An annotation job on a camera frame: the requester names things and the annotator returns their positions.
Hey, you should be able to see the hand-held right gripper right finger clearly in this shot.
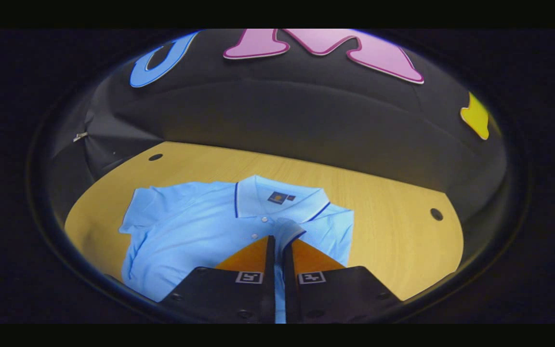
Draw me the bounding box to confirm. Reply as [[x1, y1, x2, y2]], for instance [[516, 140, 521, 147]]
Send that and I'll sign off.
[[282, 237, 403, 324]]

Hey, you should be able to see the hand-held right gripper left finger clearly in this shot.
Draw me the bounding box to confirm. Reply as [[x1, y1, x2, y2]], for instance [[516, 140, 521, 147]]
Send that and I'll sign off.
[[159, 235, 277, 324]]

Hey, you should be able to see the light blue T-shirt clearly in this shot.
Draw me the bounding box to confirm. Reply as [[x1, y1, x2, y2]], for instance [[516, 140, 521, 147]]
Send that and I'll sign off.
[[119, 174, 355, 324]]

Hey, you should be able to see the black backdrop cloth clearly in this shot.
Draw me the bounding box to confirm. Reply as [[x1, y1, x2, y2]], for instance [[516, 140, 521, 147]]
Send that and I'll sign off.
[[49, 29, 507, 227]]

